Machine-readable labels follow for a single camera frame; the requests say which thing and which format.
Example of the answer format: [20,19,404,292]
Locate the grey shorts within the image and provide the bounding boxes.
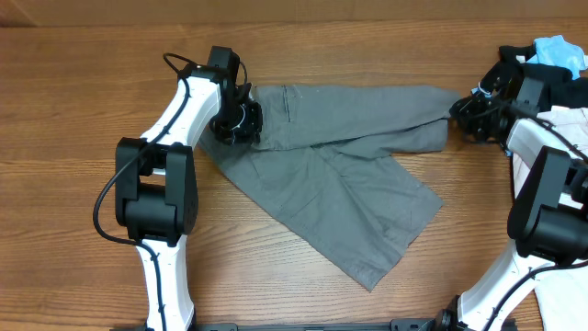
[199,86,459,290]

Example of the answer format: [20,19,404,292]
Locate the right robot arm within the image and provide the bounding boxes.
[422,77,587,330]

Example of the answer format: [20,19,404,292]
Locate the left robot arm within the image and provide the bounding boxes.
[114,63,262,330]

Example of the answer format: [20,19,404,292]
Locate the black shirt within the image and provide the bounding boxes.
[480,45,587,112]

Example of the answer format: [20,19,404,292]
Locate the light blue garment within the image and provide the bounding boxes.
[529,35,587,79]

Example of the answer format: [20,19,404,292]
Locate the beige shorts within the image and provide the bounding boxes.
[507,106,587,331]

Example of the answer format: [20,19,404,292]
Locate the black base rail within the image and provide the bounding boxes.
[109,316,520,331]

